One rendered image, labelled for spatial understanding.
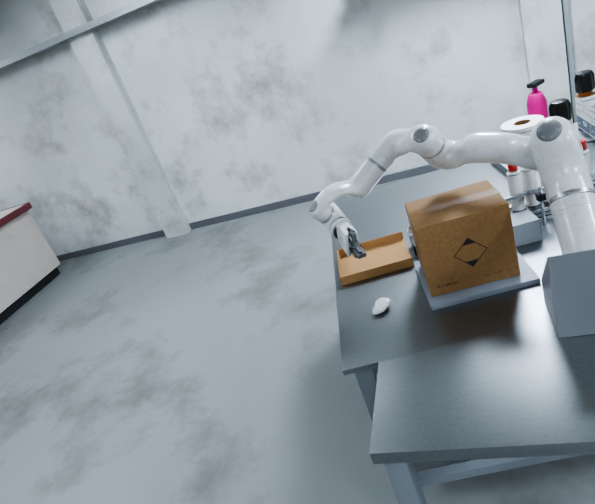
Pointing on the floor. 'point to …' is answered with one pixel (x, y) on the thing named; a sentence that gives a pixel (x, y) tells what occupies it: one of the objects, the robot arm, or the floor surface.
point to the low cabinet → (0, 269)
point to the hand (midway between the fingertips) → (360, 252)
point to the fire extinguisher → (536, 104)
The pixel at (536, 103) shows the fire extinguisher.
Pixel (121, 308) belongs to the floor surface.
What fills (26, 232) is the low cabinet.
